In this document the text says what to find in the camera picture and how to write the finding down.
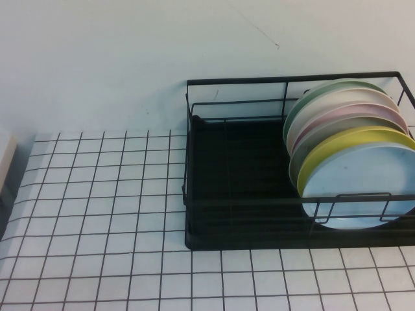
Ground light blue plate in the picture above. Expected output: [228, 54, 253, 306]
[300, 144, 415, 231]

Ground pink plate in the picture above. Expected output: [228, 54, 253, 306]
[294, 100, 405, 146]

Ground grey-green plate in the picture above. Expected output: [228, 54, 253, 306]
[288, 116, 409, 189]

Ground beige block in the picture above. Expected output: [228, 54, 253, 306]
[0, 130, 18, 192]

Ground black wire dish rack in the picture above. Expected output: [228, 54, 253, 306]
[180, 71, 415, 251]

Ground yellow plate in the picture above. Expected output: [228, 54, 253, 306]
[296, 127, 415, 198]

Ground cream white plate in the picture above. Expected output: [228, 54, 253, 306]
[285, 89, 400, 149]

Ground mint green plate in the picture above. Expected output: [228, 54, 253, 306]
[282, 78, 387, 143]

